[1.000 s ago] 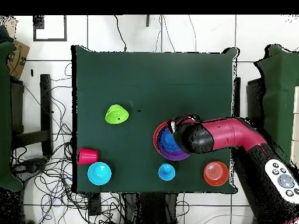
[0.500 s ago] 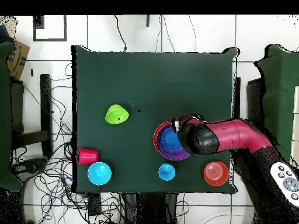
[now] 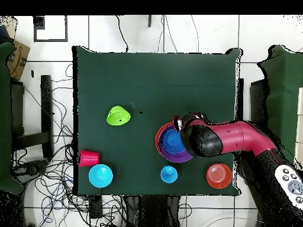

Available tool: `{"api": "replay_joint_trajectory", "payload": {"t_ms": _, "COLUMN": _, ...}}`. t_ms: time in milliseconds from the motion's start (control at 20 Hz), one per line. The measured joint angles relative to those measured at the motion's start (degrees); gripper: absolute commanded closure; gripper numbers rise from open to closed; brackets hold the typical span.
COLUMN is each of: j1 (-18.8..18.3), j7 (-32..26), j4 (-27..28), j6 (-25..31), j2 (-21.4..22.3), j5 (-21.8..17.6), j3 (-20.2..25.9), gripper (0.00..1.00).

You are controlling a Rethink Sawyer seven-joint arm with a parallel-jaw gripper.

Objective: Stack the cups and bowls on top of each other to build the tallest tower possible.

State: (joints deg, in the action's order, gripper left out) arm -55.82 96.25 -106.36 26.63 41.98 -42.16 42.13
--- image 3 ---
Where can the dark blue bowl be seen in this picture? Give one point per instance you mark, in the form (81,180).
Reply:
(172,141)

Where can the wide orange bowl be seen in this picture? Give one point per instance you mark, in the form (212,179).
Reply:
(157,141)

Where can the purple bowl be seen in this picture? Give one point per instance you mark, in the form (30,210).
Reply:
(175,157)

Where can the light blue cup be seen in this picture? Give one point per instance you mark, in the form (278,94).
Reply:
(169,175)

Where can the small green bowl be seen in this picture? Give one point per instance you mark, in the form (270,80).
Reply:
(118,116)

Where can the light blue bowl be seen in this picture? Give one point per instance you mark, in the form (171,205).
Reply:
(100,176)

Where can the red cup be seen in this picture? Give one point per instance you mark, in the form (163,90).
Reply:
(89,158)

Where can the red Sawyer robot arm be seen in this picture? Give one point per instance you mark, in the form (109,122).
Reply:
(236,139)

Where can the dark green tablecloth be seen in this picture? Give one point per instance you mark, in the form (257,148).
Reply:
(153,78)

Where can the deep orange bowl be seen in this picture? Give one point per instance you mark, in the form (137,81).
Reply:
(219,176)

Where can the black metal stand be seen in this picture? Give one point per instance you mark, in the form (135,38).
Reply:
(46,106)
(259,101)

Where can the green cloth side table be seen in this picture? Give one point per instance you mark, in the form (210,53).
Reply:
(4,118)
(281,94)

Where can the black box on floor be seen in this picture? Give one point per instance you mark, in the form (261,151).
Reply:
(95,207)

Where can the grey machine base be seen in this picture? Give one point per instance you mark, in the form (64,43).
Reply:
(30,168)

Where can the cardboard box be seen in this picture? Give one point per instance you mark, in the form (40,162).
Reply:
(17,61)

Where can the black post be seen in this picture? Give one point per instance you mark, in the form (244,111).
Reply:
(149,21)

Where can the black square frame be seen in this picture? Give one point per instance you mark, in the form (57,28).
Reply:
(66,28)

